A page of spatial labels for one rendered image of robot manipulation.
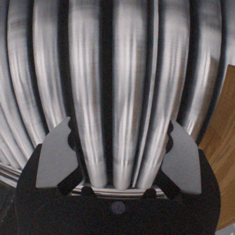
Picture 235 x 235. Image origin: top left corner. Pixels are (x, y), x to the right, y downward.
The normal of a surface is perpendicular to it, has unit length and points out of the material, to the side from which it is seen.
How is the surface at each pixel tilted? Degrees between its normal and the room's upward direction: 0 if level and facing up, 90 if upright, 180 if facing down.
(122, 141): 12
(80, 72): 2
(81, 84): 2
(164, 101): 27
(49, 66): 33
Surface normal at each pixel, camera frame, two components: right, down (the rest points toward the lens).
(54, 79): 0.68, 0.37
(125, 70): -0.26, 0.48
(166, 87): -0.50, 0.43
